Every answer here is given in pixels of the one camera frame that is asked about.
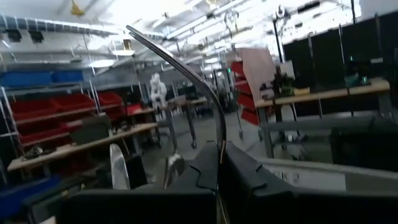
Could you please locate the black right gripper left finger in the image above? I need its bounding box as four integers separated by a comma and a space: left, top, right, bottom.
58, 141, 220, 224

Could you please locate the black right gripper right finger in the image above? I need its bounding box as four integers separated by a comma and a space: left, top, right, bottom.
219, 141, 398, 224

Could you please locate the silver spoon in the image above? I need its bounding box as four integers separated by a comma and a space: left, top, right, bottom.
162, 151, 187, 190

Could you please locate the silver table knife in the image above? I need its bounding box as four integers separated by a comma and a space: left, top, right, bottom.
109, 142, 131, 190

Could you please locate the silver cutlery with curved handle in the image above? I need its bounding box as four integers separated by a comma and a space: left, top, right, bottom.
126, 24, 227, 166

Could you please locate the white panel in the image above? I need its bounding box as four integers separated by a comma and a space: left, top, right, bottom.
257, 157, 398, 191

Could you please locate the long wooden workbench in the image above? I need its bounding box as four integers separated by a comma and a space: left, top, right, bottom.
6, 122, 159, 172

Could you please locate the red bin stack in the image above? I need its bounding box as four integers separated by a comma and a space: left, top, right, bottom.
229, 60, 261, 125

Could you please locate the dark grey box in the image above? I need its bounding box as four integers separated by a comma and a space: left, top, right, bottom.
70, 115, 113, 146

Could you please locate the wheeled work table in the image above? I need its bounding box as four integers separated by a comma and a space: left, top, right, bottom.
164, 98, 208, 150

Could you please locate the red storage bin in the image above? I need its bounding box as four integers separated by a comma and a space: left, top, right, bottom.
11, 98, 60, 121
98, 91, 124, 106
51, 93, 96, 110
18, 126, 71, 146

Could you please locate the pink board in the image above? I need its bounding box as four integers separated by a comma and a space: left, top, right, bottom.
236, 48, 277, 103

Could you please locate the blue storage bin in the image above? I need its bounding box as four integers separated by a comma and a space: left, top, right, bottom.
0, 70, 52, 88
51, 70, 85, 83
0, 177, 62, 218

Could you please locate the teal device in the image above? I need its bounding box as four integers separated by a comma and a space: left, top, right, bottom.
345, 74, 369, 88

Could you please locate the black partition panel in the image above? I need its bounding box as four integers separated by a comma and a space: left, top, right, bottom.
282, 12, 398, 91

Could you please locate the wire rack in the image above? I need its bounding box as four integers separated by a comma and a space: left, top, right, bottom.
0, 70, 156, 150

